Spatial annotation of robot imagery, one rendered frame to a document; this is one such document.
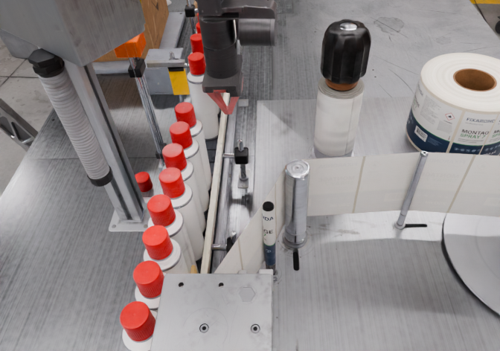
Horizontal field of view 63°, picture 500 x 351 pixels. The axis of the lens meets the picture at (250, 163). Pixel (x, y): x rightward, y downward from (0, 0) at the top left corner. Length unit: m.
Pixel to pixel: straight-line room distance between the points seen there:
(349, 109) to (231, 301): 0.47
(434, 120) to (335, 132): 0.20
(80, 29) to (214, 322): 0.31
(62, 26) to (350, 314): 0.56
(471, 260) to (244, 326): 0.49
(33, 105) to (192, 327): 2.60
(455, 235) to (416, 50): 0.72
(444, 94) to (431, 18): 0.73
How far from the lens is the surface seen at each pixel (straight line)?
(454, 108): 0.86
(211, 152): 0.92
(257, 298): 0.41
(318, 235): 0.77
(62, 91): 0.54
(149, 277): 0.51
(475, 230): 0.84
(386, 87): 1.21
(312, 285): 0.72
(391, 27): 1.50
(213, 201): 0.78
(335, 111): 0.78
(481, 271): 0.79
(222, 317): 0.41
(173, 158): 0.63
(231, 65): 0.73
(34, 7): 0.49
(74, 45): 0.47
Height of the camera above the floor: 1.52
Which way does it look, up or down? 46 degrees down
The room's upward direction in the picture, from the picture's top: 5 degrees counter-clockwise
